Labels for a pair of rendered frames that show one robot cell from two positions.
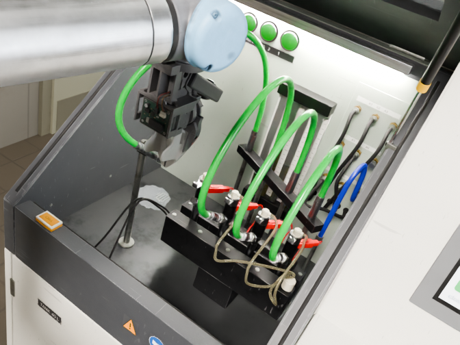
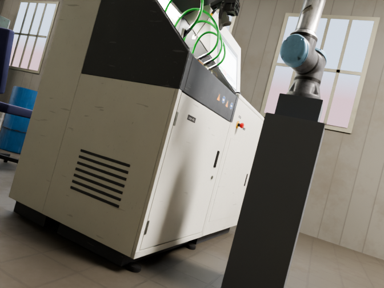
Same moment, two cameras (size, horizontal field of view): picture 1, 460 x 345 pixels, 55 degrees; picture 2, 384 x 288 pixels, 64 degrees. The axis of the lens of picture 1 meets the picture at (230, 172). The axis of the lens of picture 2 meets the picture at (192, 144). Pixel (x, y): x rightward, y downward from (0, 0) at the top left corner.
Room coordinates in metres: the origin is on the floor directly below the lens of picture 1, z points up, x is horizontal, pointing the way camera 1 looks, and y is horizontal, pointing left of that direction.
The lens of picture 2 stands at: (0.53, 1.71, 0.55)
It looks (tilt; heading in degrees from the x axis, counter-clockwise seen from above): 2 degrees up; 274
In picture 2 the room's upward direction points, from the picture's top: 15 degrees clockwise
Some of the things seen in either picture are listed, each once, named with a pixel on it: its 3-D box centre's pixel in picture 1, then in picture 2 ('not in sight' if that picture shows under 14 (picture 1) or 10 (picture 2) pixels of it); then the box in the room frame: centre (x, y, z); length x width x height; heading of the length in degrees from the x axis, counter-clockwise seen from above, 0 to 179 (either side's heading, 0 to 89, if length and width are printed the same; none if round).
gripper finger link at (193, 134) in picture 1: (186, 126); not in sight; (0.65, 0.09, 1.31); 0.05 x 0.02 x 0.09; 67
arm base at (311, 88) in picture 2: not in sight; (304, 91); (0.20, 0.32, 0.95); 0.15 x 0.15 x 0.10
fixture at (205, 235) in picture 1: (226, 265); not in sight; (0.78, -0.06, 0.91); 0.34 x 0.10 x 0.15; 67
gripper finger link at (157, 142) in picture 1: (156, 143); (224, 20); (0.64, 0.14, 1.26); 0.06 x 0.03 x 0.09; 157
